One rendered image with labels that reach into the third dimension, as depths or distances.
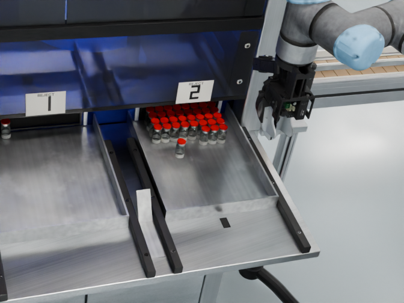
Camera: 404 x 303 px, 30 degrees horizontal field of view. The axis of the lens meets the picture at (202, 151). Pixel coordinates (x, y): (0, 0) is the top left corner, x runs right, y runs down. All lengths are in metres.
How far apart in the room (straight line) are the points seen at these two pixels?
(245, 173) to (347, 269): 1.17
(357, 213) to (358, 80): 1.09
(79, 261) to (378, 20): 0.73
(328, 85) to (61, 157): 0.75
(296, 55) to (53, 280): 0.63
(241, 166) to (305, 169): 1.43
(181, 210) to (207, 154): 0.23
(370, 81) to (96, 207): 0.87
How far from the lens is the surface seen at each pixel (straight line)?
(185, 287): 2.27
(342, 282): 2.81
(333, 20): 1.30
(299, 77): 1.39
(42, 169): 1.70
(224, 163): 1.77
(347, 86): 2.08
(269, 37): 1.72
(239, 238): 1.61
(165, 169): 1.73
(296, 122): 1.95
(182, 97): 1.74
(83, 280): 1.50
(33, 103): 1.65
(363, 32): 1.28
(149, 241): 1.57
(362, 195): 3.17
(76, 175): 1.69
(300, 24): 1.34
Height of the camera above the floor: 2.04
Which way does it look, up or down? 40 degrees down
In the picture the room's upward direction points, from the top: 11 degrees clockwise
